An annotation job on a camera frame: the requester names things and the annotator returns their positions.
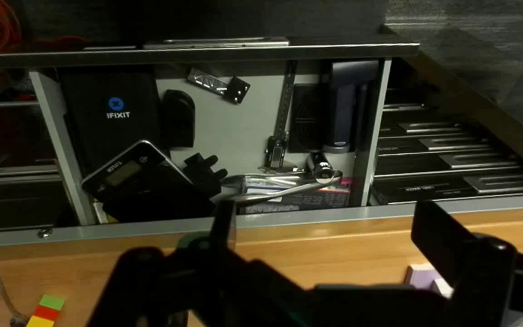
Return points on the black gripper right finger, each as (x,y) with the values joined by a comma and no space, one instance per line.
(478,267)

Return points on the colourful toy block stack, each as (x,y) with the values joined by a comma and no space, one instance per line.
(48,310)

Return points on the metal spoon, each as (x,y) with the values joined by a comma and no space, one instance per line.
(17,318)

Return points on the black digital scale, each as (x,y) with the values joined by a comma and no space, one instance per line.
(142,183)

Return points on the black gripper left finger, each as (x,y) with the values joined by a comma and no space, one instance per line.
(222,229)

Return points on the black pouch with blue logo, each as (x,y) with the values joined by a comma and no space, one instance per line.
(109,109)

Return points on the open grey metal drawer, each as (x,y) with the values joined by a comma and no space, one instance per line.
(238,132)

